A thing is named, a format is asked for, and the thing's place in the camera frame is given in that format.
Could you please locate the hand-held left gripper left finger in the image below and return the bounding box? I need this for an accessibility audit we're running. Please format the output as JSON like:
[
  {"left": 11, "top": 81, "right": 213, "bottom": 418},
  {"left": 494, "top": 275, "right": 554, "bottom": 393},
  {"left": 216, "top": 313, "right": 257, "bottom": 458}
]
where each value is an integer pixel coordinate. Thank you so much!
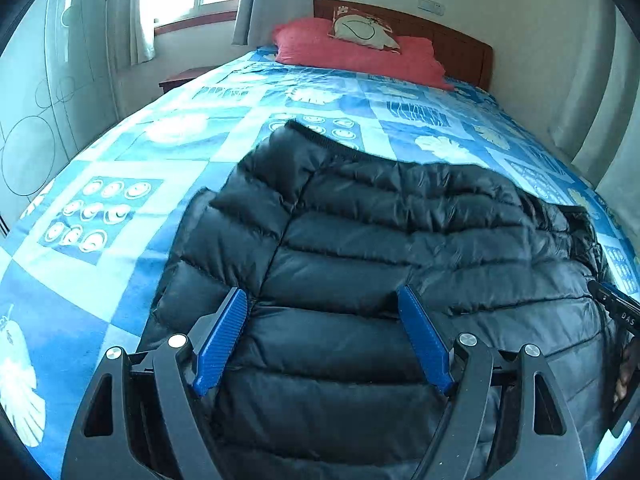
[{"left": 61, "top": 287, "right": 249, "bottom": 480}]

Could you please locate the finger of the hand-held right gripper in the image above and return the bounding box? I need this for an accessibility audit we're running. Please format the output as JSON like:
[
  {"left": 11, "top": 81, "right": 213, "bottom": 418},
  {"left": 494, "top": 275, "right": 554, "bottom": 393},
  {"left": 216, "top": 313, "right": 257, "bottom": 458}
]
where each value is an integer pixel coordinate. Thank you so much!
[{"left": 589, "top": 281, "right": 640, "bottom": 333}]

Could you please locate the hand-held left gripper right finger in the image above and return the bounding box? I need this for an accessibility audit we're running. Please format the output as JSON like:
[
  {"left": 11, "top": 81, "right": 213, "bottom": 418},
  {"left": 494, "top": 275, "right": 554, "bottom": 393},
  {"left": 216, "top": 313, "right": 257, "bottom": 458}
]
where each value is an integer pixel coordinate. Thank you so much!
[{"left": 397, "top": 285, "right": 588, "bottom": 480}]

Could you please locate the black puffer jacket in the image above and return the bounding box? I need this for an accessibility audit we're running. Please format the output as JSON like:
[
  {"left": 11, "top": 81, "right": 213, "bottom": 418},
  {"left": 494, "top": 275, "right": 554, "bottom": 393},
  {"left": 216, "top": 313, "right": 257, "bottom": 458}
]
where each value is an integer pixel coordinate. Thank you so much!
[{"left": 135, "top": 120, "right": 623, "bottom": 480}]

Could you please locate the person's right hand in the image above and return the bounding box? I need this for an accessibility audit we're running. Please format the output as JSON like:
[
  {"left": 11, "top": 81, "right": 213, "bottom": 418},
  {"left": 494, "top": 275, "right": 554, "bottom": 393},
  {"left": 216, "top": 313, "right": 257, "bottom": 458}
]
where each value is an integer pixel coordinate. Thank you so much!
[{"left": 616, "top": 345, "right": 638, "bottom": 406}]

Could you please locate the blue patterned bedsheet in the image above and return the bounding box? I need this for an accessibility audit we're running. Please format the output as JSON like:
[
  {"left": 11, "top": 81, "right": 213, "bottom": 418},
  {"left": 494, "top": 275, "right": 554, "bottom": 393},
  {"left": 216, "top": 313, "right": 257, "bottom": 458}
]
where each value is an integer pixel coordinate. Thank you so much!
[{"left": 0, "top": 42, "right": 640, "bottom": 480}]

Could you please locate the grey curtain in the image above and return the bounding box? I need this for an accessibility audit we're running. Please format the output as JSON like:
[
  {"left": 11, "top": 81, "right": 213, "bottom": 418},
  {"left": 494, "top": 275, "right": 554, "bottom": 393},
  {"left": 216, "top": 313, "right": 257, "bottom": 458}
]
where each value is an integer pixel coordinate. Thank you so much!
[
  {"left": 547, "top": 0, "right": 640, "bottom": 196},
  {"left": 231, "top": 0, "right": 321, "bottom": 51},
  {"left": 107, "top": 0, "right": 157, "bottom": 66}
]

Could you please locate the wooden nightstand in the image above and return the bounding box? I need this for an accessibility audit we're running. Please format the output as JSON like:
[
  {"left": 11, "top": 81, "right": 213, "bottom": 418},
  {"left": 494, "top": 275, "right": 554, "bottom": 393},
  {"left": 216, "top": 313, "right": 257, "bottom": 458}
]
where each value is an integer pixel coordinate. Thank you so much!
[{"left": 159, "top": 67, "right": 221, "bottom": 93}]

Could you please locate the wooden headboard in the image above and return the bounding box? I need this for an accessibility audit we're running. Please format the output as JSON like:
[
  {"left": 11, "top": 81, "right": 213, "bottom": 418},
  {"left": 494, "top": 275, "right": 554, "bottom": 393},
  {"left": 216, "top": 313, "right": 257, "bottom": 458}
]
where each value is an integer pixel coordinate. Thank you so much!
[{"left": 313, "top": 0, "right": 495, "bottom": 92}]

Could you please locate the red pillow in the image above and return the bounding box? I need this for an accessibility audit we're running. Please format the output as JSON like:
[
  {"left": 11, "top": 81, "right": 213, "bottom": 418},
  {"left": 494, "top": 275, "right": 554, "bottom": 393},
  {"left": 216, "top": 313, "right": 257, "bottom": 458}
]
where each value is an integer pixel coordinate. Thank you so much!
[{"left": 271, "top": 16, "right": 456, "bottom": 92}]

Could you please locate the white printed cushion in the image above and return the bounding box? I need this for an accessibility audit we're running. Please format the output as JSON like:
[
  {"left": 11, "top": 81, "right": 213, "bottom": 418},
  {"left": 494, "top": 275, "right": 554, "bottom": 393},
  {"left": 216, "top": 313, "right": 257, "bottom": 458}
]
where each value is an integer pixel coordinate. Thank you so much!
[{"left": 327, "top": 6, "right": 403, "bottom": 53}]

